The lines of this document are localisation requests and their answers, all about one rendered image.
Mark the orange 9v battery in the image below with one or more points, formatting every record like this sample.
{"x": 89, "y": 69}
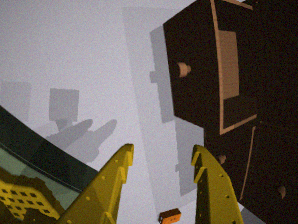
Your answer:
{"x": 169, "y": 216}

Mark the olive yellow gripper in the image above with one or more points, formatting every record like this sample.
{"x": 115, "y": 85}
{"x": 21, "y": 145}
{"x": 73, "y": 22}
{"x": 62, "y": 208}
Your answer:
{"x": 98, "y": 203}

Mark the dark brown chest of drawers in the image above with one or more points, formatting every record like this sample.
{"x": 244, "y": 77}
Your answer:
{"x": 256, "y": 121}

